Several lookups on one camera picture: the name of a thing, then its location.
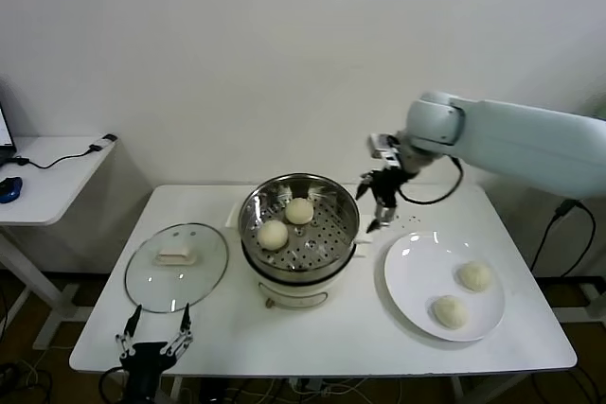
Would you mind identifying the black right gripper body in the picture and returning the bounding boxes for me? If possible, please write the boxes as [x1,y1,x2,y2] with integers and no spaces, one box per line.
[366,167,411,209]

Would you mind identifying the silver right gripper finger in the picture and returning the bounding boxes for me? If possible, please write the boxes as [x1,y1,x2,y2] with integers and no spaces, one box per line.
[365,203,397,234]
[355,170,378,200]

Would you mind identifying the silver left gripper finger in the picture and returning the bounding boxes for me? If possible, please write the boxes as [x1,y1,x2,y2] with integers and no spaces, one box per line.
[115,304,143,360]
[159,302,195,358]

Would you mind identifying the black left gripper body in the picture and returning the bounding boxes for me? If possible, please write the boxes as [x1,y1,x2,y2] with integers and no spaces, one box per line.
[117,341,168,404]

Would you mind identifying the round glass lid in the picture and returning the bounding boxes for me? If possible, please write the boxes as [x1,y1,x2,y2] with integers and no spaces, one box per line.
[124,221,230,314]

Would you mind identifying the white steamed baozi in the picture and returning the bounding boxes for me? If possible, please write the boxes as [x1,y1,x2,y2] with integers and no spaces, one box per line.
[430,294,470,330]
[258,220,290,251]
[456,260,494,293]
[284,197,315,225]

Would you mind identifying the perforated steel steamer basket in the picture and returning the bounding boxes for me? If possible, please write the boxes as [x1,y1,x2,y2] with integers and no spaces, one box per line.
[226,172,375,281]

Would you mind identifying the white table leg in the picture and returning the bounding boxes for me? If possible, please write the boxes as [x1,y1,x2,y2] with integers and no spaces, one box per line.
[448,375,471,404]
[163,375,187,404]

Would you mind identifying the large white plate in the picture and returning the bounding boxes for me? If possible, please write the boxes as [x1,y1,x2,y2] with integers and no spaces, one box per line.
[383,232,507,343]

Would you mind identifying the white power strip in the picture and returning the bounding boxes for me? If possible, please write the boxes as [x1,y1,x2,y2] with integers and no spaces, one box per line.
[283,378,343,398]

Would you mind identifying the white side desk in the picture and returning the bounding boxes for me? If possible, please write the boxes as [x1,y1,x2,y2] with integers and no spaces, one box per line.
[0,135,117,353]

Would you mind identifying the blue computer mouse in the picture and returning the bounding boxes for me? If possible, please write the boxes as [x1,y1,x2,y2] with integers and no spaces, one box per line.
[0,176,25,204]

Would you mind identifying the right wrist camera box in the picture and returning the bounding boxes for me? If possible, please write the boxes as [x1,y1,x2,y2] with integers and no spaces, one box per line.
[367,132,404,171]

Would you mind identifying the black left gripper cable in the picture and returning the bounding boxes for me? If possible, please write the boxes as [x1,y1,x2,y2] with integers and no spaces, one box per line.
[98,364,130,404]

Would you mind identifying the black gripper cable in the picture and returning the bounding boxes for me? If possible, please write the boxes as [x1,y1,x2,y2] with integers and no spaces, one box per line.
[98,364,130,404]
[396,156,466,207]

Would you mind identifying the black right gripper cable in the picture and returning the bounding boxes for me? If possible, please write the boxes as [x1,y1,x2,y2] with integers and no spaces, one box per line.
[396,156,466,207]

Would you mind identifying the tangled floor cables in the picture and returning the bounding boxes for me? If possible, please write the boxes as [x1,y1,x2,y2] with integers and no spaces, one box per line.
[0,360,54,404]

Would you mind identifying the black power cable with adapter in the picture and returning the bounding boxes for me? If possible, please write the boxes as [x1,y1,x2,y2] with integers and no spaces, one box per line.
[527,196,598,278]

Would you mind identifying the black laptop adapter cable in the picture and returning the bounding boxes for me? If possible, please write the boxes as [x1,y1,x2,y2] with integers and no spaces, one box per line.
[12,133,118,170]

